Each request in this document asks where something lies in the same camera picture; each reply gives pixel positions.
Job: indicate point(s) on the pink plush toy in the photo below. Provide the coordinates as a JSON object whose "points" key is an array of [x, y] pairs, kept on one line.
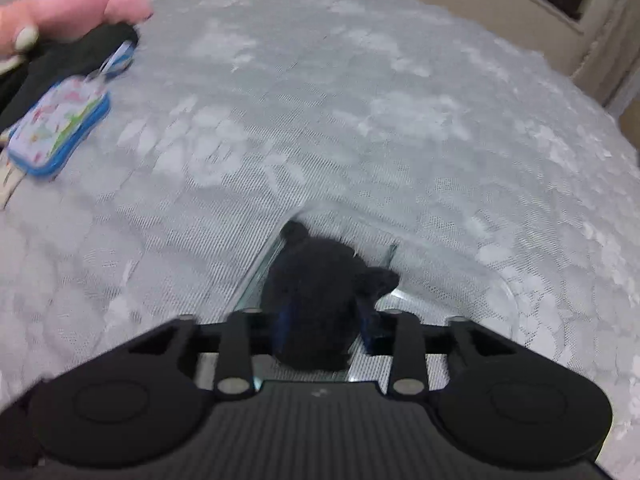
{"points": [[75, 0]]}

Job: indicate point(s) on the clear glass container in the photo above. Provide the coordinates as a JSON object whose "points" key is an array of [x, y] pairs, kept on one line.
{"points": [[450, 290]]}

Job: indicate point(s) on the beige curtain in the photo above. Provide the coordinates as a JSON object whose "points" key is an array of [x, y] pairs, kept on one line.
{"points": [[607, 55]]}

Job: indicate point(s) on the printed blue pencil case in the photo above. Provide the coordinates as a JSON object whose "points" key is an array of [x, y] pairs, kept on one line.
{"points": [[57, 127]]}

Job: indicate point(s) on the grey floral bed mattress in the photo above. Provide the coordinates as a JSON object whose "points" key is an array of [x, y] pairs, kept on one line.
{"points": [[350, 110]]}

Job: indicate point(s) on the black plush toy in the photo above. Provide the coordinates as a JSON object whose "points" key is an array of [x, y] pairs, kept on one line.
{"points": [[312, 300]]}

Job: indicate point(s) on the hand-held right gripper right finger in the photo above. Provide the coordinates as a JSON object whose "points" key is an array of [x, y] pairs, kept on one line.
{"points": [[371, 334]]}

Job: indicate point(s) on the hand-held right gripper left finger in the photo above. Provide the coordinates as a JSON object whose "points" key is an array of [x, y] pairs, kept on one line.
{"points": [[284, 329]]}

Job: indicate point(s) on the black cloth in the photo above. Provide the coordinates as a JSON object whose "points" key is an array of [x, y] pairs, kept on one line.
{"points": [[65, 60]]}

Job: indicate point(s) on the small blue pouch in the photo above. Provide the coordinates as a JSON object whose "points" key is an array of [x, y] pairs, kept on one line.
{"points": [[120, 60]]}

